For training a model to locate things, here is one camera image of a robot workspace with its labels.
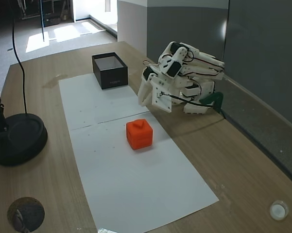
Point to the blue pole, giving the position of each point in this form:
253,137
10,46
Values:
42,19

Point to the small white round cap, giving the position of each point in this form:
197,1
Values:
279,210

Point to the white paper sheet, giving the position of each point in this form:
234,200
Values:
87,102
136,182

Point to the dark brown open box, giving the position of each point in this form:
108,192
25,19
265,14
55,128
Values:
111,77

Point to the black round stand base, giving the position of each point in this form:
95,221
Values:
22,138

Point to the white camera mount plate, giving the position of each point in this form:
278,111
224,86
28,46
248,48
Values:
164,104

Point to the orange cube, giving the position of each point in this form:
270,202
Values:
139,136

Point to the round table grommet hole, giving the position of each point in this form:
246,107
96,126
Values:
25,214

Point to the green table clamp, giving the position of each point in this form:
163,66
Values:
217,97

